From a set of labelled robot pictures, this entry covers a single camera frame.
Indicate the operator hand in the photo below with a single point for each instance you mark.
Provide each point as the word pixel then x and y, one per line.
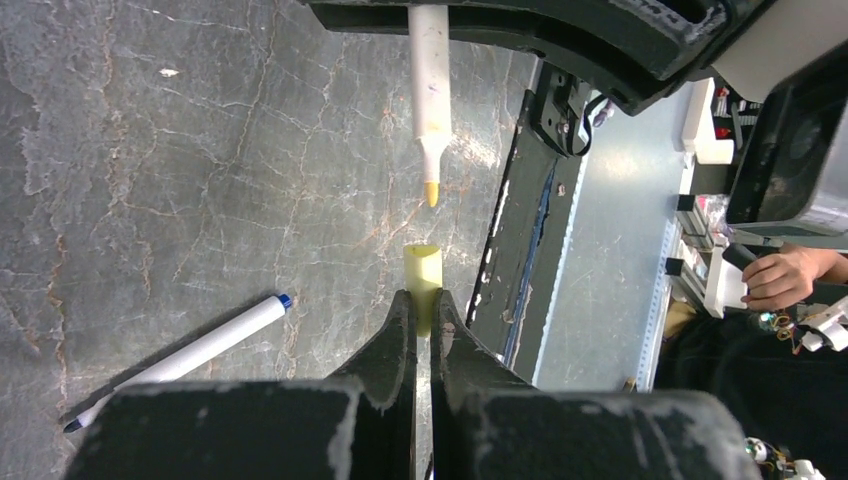
pixel 780 280

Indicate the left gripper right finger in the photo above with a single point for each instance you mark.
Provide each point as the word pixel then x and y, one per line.
pixel 491 424

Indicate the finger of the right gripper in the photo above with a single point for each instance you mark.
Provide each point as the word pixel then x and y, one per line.
pixel 633 52

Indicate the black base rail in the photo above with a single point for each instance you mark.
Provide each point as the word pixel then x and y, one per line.
pixel 531 225

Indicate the pale yellow pen cap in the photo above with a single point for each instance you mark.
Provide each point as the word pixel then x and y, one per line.
pixel 423 273

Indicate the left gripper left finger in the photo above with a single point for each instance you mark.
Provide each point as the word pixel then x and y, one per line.
pixel 356 423

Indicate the white pen yellow tip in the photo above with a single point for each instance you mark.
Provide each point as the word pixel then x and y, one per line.
pixel 431 91

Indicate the white pen blue end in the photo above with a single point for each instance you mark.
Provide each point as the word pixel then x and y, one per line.
pixel 196 353

